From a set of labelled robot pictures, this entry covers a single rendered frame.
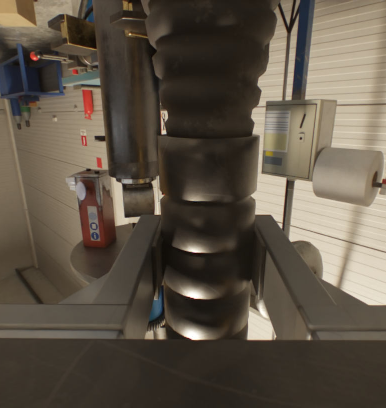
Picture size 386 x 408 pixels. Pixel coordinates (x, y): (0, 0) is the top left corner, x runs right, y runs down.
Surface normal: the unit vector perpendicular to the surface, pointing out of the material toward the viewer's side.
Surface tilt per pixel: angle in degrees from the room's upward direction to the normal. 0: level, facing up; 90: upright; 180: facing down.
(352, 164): 124
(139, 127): 90
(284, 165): 90
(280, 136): 90
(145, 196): 110
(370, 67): 90
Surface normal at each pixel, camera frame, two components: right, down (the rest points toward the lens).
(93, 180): -0.19, 0.29
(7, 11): 0.09, 0.29
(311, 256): 0.63, 0.05
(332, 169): -0.68, -0.11
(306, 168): -0.72, 0.22
